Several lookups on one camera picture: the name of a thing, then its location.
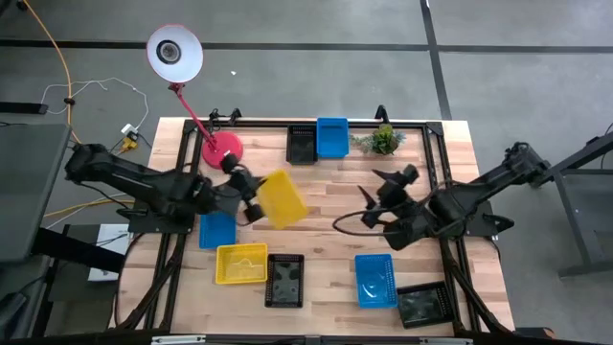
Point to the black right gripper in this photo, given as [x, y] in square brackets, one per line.
[395, 194]

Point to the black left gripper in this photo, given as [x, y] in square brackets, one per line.
[237, 184]

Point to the black plastic basket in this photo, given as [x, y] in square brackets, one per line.
[424, 305]
[301, 151]
[285, 280]

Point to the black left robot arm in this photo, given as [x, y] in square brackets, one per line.
[124, 177]

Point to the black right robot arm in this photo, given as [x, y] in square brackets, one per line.
[498, 175]

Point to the potted green succulent plant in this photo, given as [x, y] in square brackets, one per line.
[384, 139]

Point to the red desk lamp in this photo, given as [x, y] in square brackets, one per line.
[218, 146]

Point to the blue plastic basket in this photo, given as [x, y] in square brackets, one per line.
[218, 232]
[376, 282]
[332, 139]

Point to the black clamp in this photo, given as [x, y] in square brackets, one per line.
[381, 114]
[235, 115]
[214, 117]

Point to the white power adapter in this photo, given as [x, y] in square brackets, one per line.
[128, 129]

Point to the white box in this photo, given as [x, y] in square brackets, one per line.
[103, 275]

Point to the grey metal table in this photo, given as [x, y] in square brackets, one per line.
[589, 201]

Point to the grey desk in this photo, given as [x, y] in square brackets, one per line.
[29, 191]

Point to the black floor bar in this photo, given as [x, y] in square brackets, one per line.
[24, 108]

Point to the black aluminium table frame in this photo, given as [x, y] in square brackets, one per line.
[435, 153]

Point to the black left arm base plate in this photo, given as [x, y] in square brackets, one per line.
[158, 227]

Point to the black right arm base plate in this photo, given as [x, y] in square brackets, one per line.
[483, 225]

